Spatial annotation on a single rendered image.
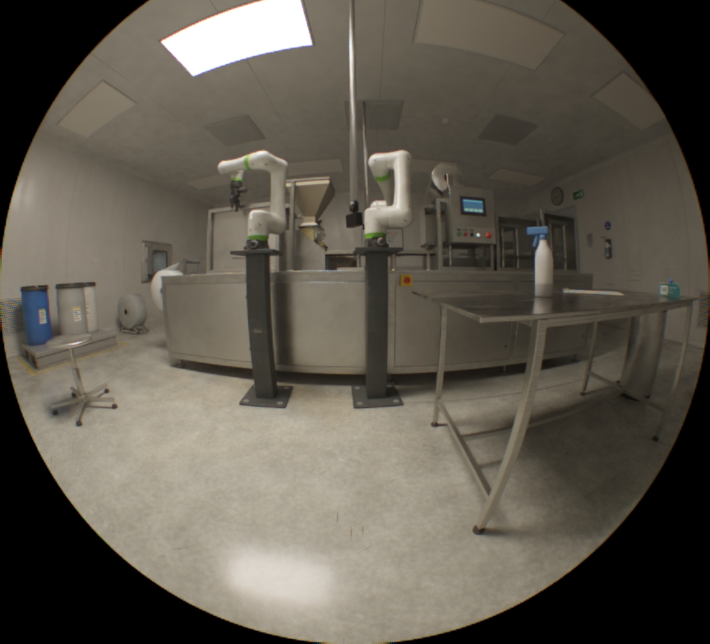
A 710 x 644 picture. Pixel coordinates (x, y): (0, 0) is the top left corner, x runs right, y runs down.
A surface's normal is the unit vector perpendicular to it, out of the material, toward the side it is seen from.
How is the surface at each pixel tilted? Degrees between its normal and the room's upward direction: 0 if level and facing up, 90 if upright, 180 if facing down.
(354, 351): 90
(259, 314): 90
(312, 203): 114
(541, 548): 0
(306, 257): 90
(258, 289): 90
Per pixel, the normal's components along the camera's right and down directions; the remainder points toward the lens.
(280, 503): -0.01, -1.00
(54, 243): 1.00, 0.00
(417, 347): -0.04, 0.06
